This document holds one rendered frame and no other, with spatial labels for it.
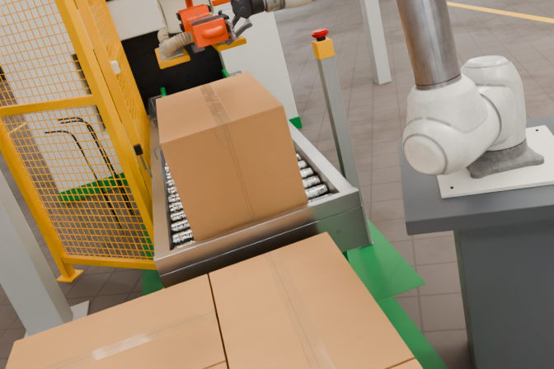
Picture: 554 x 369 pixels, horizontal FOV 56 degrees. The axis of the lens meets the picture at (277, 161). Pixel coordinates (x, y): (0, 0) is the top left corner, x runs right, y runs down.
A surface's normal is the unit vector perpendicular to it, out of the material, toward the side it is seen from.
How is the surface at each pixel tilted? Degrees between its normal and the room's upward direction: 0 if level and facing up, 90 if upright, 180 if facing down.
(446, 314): 0
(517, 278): 90
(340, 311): 0
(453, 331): 0
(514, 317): 90
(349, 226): 90
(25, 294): 90
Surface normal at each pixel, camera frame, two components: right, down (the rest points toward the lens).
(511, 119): 0.62, 0.23
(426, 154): -0.67, 0.54
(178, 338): -0.24, -0.89
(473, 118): 0.55, 0.04
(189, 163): 0.23, 0.33
